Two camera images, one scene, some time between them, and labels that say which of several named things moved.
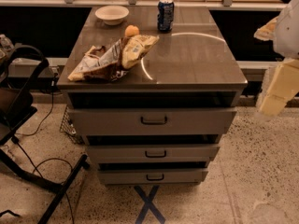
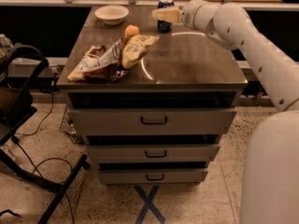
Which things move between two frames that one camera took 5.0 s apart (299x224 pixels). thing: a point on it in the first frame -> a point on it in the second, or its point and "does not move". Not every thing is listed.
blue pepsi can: x=165 y=14 does not move
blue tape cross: x=149 y=204 does not move
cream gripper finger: x=273 y=105 -> x=170 y=15
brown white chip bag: x=104 y=64 does not move
